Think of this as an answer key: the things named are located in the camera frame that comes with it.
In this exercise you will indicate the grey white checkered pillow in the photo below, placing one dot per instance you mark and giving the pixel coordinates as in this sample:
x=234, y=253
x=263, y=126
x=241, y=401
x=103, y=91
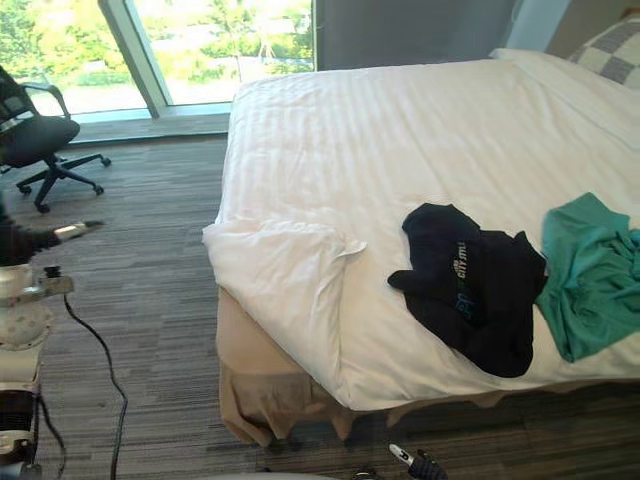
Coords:
x=615, y=50

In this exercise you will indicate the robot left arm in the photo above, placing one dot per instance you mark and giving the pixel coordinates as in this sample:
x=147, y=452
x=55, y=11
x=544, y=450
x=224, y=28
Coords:
x=20, y=320

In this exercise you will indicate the grey window frame post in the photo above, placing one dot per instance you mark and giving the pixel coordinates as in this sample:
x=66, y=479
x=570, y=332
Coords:
x=140, y=60

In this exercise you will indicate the black office chair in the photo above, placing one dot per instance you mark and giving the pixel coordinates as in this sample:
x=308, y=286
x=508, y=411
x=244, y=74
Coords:
x=40, y=140

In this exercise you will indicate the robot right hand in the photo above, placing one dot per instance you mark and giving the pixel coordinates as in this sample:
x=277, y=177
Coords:
x=422, y=467

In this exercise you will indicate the beige bed skirt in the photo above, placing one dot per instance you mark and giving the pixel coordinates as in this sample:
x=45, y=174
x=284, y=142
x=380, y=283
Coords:
x=260, y=380

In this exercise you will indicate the white striped duvet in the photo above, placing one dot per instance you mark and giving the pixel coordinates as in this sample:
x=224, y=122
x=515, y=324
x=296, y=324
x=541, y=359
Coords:
x=375, y=175

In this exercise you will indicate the teal garment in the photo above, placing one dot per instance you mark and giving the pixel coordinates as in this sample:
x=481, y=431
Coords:
x=590, y=280

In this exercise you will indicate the black printed garment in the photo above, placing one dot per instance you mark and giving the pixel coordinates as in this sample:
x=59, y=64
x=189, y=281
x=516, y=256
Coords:
x=500, y=340

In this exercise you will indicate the white bed sheet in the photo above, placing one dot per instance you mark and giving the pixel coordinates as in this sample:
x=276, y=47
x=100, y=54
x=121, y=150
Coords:
x=575, y=85

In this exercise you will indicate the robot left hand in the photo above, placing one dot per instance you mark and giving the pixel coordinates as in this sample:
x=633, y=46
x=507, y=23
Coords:
x=30, y=242

